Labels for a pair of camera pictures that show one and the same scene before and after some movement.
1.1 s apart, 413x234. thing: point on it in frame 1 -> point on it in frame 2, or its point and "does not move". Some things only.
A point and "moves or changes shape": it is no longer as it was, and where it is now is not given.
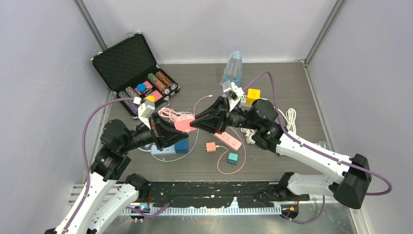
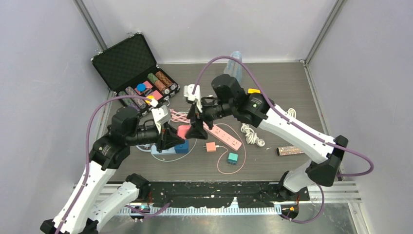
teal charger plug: [233, 159] does not move
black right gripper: [214, 124] -> [196, 130]
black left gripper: [163, 130] does not move
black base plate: [214, 194] does not move
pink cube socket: [182, 123] moves or changes shape
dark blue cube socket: [182, 146] does not move
